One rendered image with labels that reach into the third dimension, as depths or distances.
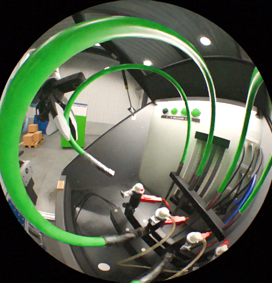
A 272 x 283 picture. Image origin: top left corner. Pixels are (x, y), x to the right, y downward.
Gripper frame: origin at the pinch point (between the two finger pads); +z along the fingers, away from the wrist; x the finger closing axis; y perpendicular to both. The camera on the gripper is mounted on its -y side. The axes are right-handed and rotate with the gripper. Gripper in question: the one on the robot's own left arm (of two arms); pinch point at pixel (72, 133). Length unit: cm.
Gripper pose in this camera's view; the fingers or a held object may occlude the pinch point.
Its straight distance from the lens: 20.5
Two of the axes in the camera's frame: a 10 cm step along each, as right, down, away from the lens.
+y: -8.2, 5.6, -1.0
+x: 1.1, 0.0, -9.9
